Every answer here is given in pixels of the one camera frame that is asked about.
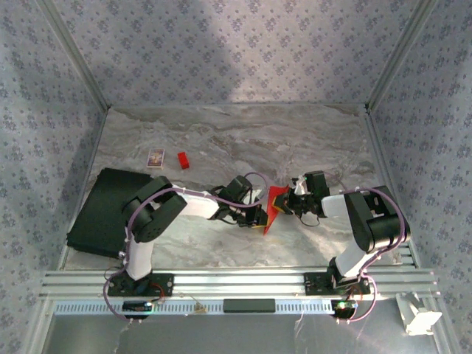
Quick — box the white plastic bracket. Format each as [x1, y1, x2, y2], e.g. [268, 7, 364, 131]
[395, 291, 443, 336]

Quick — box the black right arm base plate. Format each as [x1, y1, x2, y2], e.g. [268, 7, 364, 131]
[302, 272, 371, 296]

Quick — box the aluminium mounting rail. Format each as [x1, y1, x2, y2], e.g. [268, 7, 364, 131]
[38, 268, 442, 302]

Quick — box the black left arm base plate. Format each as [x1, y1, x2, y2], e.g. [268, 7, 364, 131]
[106, 273, 175, 298]

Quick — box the black rectangular bar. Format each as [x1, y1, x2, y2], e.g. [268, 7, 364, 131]
[223, 299, 277, 313]

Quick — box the slotted grey cable duct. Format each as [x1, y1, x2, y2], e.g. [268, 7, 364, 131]
[53, 299, 339, 316]

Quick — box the aluminium frame post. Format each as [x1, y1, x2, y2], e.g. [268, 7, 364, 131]
[36, 0, 111, 111]
[364, 0, 442, 111]

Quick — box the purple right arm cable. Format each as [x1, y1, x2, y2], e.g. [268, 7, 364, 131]
[324, 171, 407, 325]

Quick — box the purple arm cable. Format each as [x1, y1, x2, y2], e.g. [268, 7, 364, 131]
[324, 171, 407, 325]
[102, 171, 276, 325]

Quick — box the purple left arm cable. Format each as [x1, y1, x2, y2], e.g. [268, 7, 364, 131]
[102, 171, 276, 325]

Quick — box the purple card box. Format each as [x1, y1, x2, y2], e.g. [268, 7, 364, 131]
[146, 148, 166, 170]

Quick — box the aluminium side rail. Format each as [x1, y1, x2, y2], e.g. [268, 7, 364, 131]
[363, 105, 421, 268]
[57, 106, 111, 272]

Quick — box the black mat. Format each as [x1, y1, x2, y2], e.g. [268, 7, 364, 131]
[66, 167, 154, 259]

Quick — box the red cloth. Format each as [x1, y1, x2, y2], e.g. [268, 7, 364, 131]
[262, 185, 291, 236]

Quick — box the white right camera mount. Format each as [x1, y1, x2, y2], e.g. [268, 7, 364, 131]
[292, 176, 309, 196]

